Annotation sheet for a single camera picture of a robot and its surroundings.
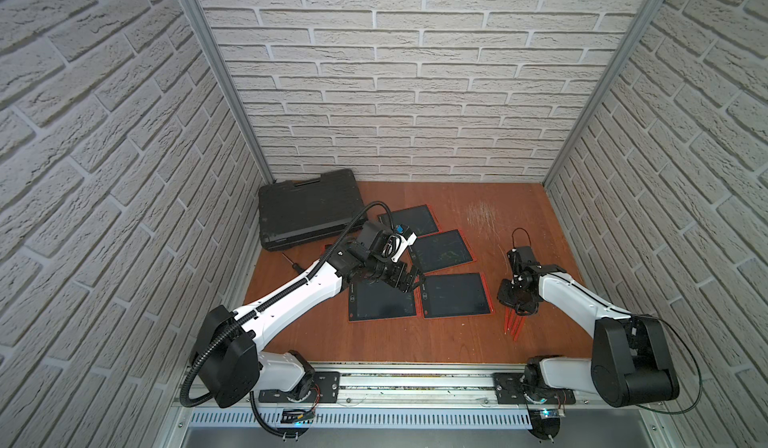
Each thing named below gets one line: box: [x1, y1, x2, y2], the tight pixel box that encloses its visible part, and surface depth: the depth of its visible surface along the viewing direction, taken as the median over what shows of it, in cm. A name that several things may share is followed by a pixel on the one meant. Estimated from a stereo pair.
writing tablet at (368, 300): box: [348, 280, 417, 322], surface depth 90 cm
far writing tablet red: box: [377, 204, 442, 239], surface depth 112 cm
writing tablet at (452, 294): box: [414, 271, 495, 319], surface depth 92 cm
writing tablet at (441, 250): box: [409, 229, 477, 275], surface depth 102 cm
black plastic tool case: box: [258, 169, 368, 251], surface depth 102 cm
